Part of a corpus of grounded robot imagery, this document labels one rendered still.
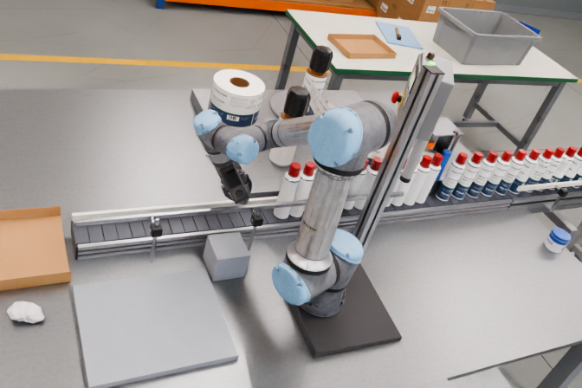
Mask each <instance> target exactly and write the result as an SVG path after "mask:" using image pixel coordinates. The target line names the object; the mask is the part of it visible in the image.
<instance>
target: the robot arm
mask: <svg viewBox="0 0 582 388"><path fill-rule="evenodd" d="M193 126H194V127H195V130H196V134H197V135H198V137H199V138H200V140H201V142H202V144H203V146H204V149H205V151H206V152H207V153H205V156H206V157H208V156H209V158H210V161H211V162H212V164H213V165H214V166H215V168H216V170H217V173H218V175H219V177H220V179H221V184H222V185H223V186H221V188H222V190H223V194H224V196H226V197H227V198H228V199H230V200H231V201H234V202H235V204H242V205H245V204H247V203H248V201H249V198H250V193H251V190H252V182H251V180H250V178H249V175H248V174H244V173H245V171H244V170H243V169H242V167H241V166H240V164H242V165H247V164H249V163H251V161H252V160H253V159H255V158H256V156H257V154H258V152H263V151H266V150H268V149H272V148H279V147H288V146H305V145H310V146H311V148H310V152H311V153H312V155H313V160H314V163H315V164H316V165H317V168H316V171H315V174H314V180H313V183H312V186H311V190H310V192H309V196H308V199H307V204H306V208H305V210H304V214H303V217H302V220H301V226H300V229H299V232H298V236H297V238H296V240H295V241H293V242H291V243H290V244H289V245H288V249H287V252H286V255H285V258H284V260H283V261H282V262H278V263H277V264H276V265H275V266H274V267H273V269H272V281H273V283H274V286H275V289H276V291H277V292H278V294H279V295H280V296H281V297H282V299H283V300H285V301H286V302H288V303H289V304H292V305H295V306H299V305H300V306H301V307H302V308H303V309H304V310H305V311H307V312H308V313H310V314H312V315H315V316H319V317H330V316H334V315H335V314H337V313H338V312H339V311H340V309H341V308H342V306H343V304H344V302H345V296H346V285H347V284H348V282H349V281H350V279H351V278H352V275H353V273H354V271H355V270H356V268H357V267H358V265H359V264H360V263H361V259H362V256H363V254H364V250H363V246H362V244H361V243H360V241H359V240H358V239H357V238H356V237H355V236H354V235H352V234H351V233H349V232H347V231H344V230H341V229H337V226H338V223H339V220H340V216H341V213H342V210H343V208H344V205H345V202H346V198H347V195H348V192H349V190H350V187H351V184H352V180H353V178H354V177H357V176H358V175H360V174H361V173H362V171H363V170H364V167H365V162H366V160H367V157H368V155H369V153H371V152H375V151H377V150H379V149H381V148H383V147H385V146H387V145H388V144H389V143H390V142H391V141H392V139H393V138H394V136H395V134H396V131H397V126H398V123H397V118H396V115H395V113H394V112H393V110H392V109H391V107H389V106H388V105H387V104H386V103H384V102H383V101H381V100H363V101H361V102H357V103H353V104H351V105H347V106H343V107H335V108H332V109H330V110H328V111H326V112H324V113H322V114H315V115H309V116H304V117H298V118H292V119H285V120H270V121H268V122H265V123H261V124H259V125H255V126H249V127H246V128H243V129H239V130H236V129H235V128H233V127H231V126H228V125H226V124H224V123H223V122H222V119H221V117H220V116H219V115H218V113H217V112H216V111H214V110H205V111H202V112H201V113H199V114H198V115H197V116H196V117H195V119H194V120H193ZM239 163H240V164H239Z"/></svg>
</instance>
